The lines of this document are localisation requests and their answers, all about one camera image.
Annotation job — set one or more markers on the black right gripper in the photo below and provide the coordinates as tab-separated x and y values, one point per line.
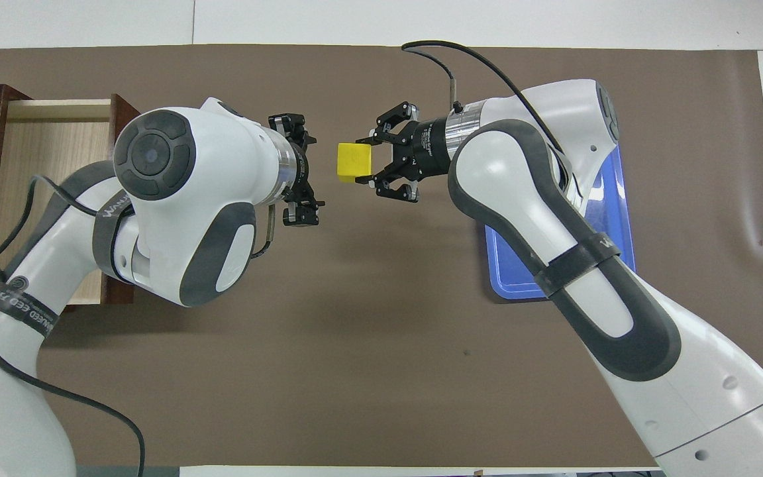
424	151

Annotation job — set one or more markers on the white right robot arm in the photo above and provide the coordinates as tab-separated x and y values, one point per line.
520	185

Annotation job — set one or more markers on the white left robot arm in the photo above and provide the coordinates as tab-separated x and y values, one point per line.
176	218

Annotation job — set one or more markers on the yellow cube block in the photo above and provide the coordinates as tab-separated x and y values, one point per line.
354	162

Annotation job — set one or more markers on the blue plastic tray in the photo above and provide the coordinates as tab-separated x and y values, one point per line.
613	218

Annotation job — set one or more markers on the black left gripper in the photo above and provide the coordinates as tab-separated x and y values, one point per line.
302	169

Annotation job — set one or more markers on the brown table mat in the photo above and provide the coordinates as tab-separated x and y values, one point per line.
368	331

